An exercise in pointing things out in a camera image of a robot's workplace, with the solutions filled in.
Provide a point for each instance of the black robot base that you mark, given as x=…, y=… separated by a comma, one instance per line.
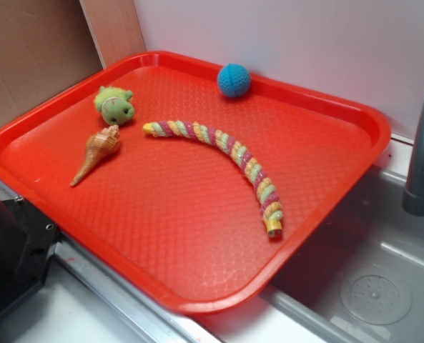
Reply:
x=27, y=238

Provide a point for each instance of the green plush toy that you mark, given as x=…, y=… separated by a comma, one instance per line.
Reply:
x=115, y=105

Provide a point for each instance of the grey plastic sink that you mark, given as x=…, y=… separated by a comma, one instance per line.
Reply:
x=359, y=278

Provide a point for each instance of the brown cardboard panel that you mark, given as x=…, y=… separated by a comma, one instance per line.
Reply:
x=48, y=46

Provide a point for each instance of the blue knitted ball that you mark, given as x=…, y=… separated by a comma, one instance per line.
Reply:
x=234, y=80

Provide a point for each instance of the red plastic tray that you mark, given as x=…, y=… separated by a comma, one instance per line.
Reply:
x=177, y=217

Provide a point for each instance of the orange spiral seashell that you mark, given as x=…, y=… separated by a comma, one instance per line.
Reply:
x=98, y=147

